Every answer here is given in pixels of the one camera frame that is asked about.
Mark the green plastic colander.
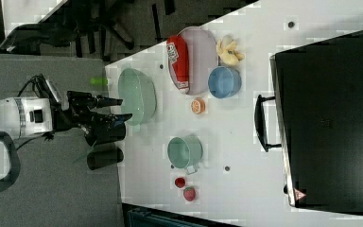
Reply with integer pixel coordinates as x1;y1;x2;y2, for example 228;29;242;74
118;68;157;126

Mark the blue bowl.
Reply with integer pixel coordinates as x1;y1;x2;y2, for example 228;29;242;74
208;66;242;99

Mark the dark blue frame rail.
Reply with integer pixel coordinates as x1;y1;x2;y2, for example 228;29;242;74
122;202;237;227

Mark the large red strawberry toy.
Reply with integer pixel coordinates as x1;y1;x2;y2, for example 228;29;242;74
183;186;196;201

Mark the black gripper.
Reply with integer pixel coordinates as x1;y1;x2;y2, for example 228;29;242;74
52;91;132;135

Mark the grey round plate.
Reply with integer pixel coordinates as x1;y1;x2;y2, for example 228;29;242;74
167;26;218;96

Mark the yellow peeled banana toy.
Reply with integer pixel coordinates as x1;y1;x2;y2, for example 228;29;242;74
216;35;245;66

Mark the green slotted spatula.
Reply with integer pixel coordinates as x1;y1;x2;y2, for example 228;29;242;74
90;78;108;86

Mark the small black cylinder holder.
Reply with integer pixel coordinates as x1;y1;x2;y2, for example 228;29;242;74
87;148;124;170

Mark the grey robot base loop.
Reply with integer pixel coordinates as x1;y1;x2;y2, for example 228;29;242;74
0;131;22;195

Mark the black toaster oven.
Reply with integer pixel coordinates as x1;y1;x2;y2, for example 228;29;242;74
269;30;363;216

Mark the orange slice toy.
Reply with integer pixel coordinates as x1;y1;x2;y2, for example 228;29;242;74
191;97;205;114

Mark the green cup with handle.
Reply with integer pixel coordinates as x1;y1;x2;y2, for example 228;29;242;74
167;134;203;175

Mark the large black cylinder holder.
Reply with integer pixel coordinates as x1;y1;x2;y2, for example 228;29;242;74
84;124;126;147

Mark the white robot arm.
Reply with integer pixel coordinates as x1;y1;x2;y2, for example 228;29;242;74
0;91;132;147

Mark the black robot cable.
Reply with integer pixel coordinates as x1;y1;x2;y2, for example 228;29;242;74
16;74;46;98

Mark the black office chair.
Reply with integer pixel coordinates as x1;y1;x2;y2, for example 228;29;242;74
0;0;178;62

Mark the red ketchup bottle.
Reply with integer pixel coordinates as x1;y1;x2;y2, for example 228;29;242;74
166;35;190;94

